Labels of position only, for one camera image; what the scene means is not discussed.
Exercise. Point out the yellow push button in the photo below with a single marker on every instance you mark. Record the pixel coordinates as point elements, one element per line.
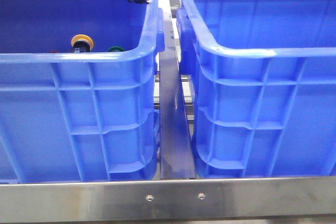
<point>81,43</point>

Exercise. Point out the green push button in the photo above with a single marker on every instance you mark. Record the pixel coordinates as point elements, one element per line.
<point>116,49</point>

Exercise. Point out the blue plastic crate right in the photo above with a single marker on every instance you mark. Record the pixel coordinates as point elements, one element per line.
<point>263,85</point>

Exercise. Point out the blue plastic crate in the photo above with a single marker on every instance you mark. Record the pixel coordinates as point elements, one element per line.
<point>263,85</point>
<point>78,117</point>

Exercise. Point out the blue plastic crate left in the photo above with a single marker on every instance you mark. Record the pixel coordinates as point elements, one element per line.
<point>78,117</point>

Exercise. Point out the metal divider rail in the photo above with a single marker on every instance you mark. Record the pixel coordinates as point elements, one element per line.
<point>176,157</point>

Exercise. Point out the left frame screw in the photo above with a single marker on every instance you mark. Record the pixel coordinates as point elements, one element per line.
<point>149,198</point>

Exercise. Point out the frame screw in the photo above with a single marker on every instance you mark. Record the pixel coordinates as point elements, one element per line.
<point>149,198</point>
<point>201,196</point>

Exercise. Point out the right frame screw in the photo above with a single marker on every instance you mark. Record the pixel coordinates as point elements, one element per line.
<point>201,196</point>

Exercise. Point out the metal rack frame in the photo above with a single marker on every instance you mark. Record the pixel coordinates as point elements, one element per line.
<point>173,199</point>

